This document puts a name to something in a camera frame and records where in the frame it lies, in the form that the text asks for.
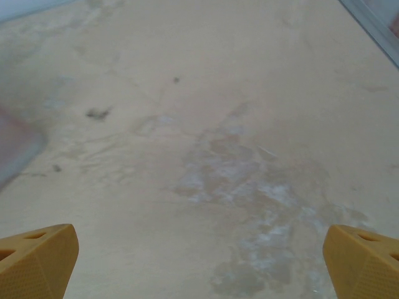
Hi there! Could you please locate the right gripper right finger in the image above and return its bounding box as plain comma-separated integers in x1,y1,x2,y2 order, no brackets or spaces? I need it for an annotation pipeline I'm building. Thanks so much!
322,224,399,299

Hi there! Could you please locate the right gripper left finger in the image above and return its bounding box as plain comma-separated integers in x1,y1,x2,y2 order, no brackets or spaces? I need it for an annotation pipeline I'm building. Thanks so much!
0,223,79,299

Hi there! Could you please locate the pink illustrated tin box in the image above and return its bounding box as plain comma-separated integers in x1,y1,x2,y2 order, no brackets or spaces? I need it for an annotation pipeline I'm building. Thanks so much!
0,102,48,191

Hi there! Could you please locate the aluminium table edge rail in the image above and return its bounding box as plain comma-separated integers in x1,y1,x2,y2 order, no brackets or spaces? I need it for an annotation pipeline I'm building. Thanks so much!
339,0,399,70

